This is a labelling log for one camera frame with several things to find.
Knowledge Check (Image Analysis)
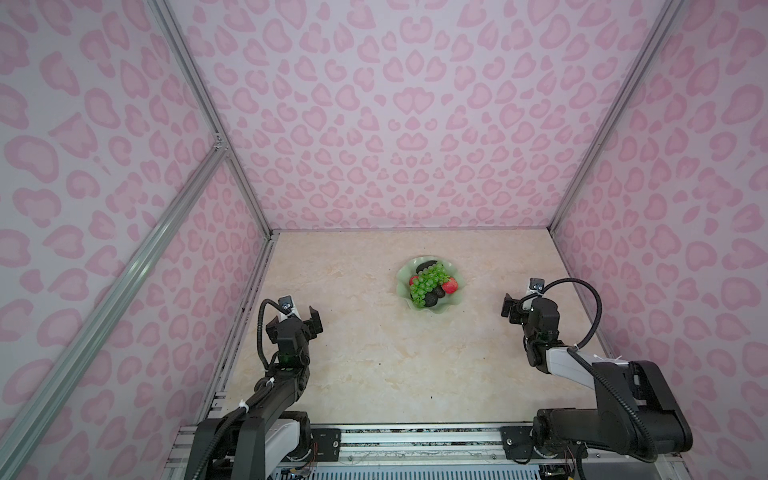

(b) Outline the diagonal aluminium frame bar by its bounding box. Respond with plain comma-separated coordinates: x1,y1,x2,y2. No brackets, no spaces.
1,142,228,479

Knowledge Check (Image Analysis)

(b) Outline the green grape bunch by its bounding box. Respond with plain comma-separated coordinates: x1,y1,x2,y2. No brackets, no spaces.
408,260,450,308

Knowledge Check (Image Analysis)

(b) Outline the left corner aluminium post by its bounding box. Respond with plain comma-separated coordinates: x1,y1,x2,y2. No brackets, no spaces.
147,0,273,240

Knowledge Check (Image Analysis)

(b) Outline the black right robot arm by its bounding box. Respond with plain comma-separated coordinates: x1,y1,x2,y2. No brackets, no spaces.
501,294,694,463

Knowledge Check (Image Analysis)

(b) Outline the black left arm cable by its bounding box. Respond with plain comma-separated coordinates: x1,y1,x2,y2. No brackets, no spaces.
256,298,289,370

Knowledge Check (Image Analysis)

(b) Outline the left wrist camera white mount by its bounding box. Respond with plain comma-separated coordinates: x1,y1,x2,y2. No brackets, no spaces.
277,295,299,319

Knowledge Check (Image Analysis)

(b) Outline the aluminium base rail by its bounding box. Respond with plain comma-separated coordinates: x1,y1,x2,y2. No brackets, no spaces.
158,421,691,480

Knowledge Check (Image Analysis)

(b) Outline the corner aluminium post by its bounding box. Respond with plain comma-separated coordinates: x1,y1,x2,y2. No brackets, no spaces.
147,0,273,240
547,0,688,237

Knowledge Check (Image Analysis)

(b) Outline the light green wavy fruit bowl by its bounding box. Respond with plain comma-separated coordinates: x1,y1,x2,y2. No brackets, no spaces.
396,256,466,314

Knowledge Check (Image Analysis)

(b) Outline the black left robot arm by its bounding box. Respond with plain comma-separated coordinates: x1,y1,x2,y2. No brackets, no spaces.
184,308,323,479

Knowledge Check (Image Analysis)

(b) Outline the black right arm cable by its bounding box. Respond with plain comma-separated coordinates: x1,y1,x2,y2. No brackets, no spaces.
518,277,604,352

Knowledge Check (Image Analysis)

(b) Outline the right corner aluminium post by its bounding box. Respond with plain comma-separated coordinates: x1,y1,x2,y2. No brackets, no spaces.
547,0,688,237

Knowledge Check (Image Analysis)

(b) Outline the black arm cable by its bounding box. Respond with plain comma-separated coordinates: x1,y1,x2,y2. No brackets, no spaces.
518,277,604,352
256,298,289,370

